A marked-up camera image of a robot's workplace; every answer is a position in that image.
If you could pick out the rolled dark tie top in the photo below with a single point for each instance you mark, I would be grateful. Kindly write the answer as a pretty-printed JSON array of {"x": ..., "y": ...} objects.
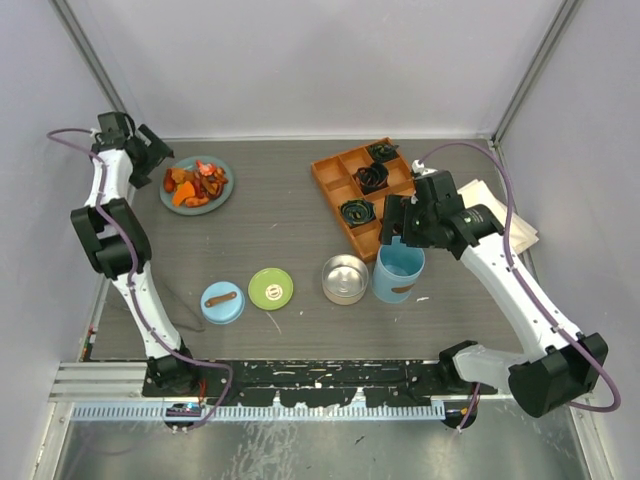
[{"x": 382, "y": 152}]

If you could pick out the green round lid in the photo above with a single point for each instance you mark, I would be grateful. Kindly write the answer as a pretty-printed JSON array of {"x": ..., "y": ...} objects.
[{"x": 270, "y": 289}]

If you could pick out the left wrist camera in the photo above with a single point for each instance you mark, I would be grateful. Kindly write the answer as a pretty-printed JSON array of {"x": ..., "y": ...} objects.
[{"x": 115, "y": 129}]

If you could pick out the white folded cloth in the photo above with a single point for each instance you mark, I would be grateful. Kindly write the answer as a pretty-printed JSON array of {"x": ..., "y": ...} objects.
[{"x": 521, "y": 234}]

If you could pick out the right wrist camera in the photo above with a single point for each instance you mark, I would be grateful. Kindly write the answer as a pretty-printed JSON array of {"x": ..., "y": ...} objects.
[{"x": 431, "y": 184}]

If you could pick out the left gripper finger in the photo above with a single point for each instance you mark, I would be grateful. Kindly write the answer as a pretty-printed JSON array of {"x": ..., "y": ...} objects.
[
  {"x": 157, "y": 150},
  {"x": 139, "y": 178}
]

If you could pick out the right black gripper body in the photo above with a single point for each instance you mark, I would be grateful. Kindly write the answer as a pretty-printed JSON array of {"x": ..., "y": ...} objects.
[{"x": 416, "y": 218}]

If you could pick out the slotted cable duct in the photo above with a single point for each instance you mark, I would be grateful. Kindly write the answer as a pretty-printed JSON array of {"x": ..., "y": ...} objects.
[{"x": 185, "y": 412}]

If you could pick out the rolled dark tie middle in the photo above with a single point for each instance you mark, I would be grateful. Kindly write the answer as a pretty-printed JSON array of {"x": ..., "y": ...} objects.
[{"x": 372, "y": 178}]

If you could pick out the blue lid with strap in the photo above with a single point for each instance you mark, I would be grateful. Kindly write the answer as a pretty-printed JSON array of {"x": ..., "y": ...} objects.
[{"x": 222, "y": 303}]

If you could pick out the silver metal bowl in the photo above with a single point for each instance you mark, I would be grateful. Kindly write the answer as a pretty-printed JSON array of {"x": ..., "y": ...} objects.
[{"x": 345, "y": 279}]

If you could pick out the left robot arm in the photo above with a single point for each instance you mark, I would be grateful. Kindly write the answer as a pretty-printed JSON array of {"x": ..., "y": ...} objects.
[{"x": 117, "y": 246}]

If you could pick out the blue cylindrical lunch container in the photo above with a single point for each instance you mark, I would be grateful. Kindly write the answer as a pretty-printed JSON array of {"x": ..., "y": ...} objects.
[{"x": 396, "y": 271}]

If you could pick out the pile of food pieces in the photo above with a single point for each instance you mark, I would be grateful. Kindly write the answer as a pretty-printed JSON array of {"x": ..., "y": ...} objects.
[{"x": 196, "y": 186}]

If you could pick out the orange wooden compartment tray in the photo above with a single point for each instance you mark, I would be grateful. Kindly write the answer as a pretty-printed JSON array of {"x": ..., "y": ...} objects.
[{"x": 334, "y": 176}]

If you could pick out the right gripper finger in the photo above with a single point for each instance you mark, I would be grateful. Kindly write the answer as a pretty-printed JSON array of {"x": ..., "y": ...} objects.
[
  {"x": 415, "y": 238},
  {"x": 392, "y": 222}
]

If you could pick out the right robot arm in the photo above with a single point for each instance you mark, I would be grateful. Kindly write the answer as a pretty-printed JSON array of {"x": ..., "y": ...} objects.
[{"x": 558, "y": 362}]

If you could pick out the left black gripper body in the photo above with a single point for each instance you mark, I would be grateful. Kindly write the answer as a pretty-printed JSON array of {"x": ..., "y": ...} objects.
[{"x": 145, "y": 152}]

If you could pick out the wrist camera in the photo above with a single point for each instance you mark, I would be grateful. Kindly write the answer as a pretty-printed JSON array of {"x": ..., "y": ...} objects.
[
  {"x": 115, "y": 129},
  {"x": 431, "y": 184}
]

